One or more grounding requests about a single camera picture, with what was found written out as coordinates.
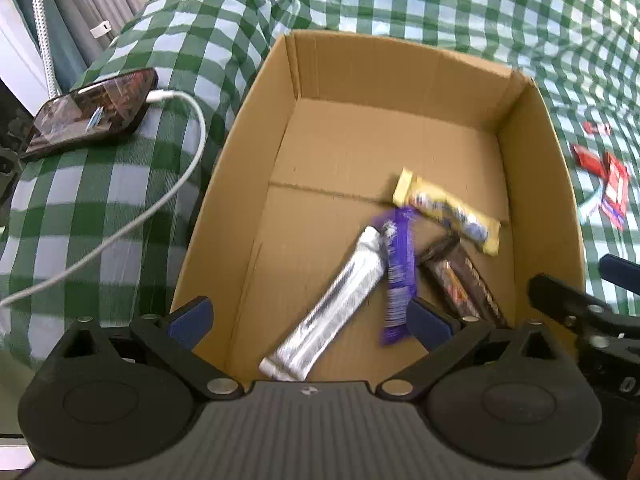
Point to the black smartphone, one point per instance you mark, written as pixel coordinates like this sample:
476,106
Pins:
90,110

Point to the small red candy packet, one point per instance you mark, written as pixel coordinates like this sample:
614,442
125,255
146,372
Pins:
586,157

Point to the white plastic clip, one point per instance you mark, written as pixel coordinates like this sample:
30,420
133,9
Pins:
101,29

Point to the grey curtain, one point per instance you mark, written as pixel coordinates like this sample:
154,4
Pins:
95,0

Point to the gooseneck phone holder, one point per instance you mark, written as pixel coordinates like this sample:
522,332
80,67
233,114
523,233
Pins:
42,35

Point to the silver snack bar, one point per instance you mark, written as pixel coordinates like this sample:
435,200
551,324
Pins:
330,310

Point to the yellow snack bar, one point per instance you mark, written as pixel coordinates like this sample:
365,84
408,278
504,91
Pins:
445,207

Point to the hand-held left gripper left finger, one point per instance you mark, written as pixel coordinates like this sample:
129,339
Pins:
191,321

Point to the red wafer packet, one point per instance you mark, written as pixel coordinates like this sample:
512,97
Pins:
616,185

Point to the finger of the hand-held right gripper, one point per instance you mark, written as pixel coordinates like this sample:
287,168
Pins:
622,270
560,297

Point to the brown cardboard box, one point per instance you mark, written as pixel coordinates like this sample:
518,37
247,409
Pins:
350,150

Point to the purple chocolate bar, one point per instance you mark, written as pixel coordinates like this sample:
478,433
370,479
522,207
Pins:
400,260

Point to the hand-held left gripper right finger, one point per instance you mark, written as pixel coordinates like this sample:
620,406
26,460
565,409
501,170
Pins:
429,324

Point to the brown chocolate bar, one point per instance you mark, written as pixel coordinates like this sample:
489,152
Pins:
470,285

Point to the white window frame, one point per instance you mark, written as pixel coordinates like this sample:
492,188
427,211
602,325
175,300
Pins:
15,50

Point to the red coffee sachet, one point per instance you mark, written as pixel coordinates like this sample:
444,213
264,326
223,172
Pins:
597,128

